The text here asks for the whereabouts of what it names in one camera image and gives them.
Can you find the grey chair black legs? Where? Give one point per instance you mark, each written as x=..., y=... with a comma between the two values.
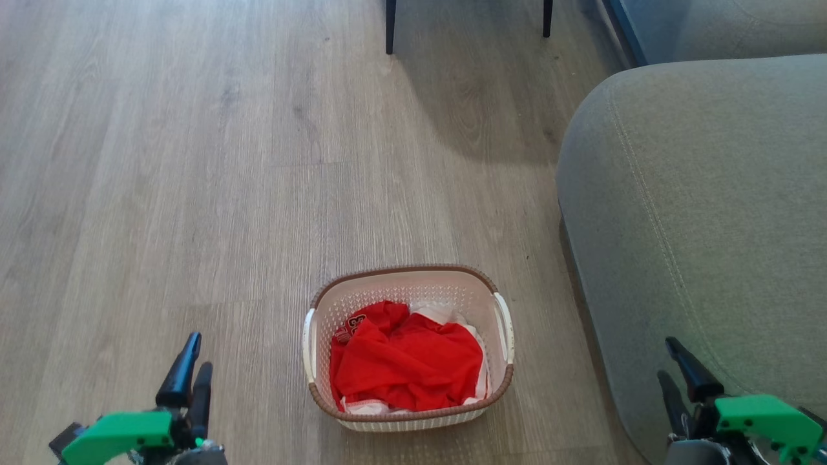
x=390, y=26

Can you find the red basketball jersey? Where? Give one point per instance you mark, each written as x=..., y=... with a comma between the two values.
x=407, y=361

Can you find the white laundry basket brown rim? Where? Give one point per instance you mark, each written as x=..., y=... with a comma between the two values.
x=407, y=287

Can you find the white garment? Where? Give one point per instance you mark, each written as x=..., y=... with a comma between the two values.
x=441, y=314

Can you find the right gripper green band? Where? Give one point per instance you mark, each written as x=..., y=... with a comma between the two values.
x=765, y=421

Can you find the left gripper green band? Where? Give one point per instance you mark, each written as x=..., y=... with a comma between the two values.
x=119, y=434

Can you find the grey fabric sofa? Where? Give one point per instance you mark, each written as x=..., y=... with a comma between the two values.
x=698, y=213

